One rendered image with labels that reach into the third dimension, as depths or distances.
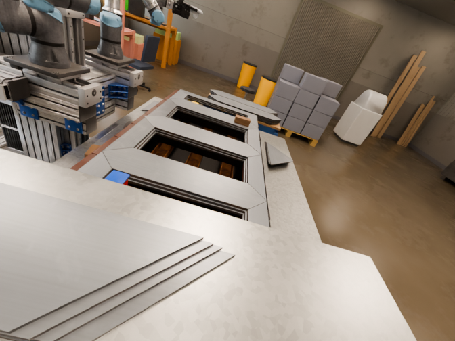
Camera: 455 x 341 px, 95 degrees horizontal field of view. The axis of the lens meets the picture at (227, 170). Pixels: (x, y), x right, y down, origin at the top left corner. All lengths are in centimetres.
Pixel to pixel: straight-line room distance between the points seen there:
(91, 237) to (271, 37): 768
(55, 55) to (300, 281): 126
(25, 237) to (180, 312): 26
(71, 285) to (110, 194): 21
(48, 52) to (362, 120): 587
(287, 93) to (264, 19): 383
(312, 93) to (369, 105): 204
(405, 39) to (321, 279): 878
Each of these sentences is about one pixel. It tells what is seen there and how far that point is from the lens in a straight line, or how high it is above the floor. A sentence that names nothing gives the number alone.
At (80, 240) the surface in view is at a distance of 43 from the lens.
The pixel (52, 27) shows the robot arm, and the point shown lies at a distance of 128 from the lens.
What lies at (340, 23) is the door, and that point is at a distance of 821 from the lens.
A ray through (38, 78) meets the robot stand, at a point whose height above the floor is 98.
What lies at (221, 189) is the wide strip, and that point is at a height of 85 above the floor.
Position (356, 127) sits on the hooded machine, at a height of 45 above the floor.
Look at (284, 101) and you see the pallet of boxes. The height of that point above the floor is 62.
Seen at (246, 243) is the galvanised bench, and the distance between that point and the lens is 49.
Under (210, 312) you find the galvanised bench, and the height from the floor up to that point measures 105.
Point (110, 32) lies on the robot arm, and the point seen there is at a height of 118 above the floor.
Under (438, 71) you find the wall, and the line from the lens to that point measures 988.
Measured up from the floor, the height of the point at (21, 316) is 107.
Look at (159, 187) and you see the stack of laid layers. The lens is 88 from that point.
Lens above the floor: 141
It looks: 32 degrees down
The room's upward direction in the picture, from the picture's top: 21 degrees clockwise
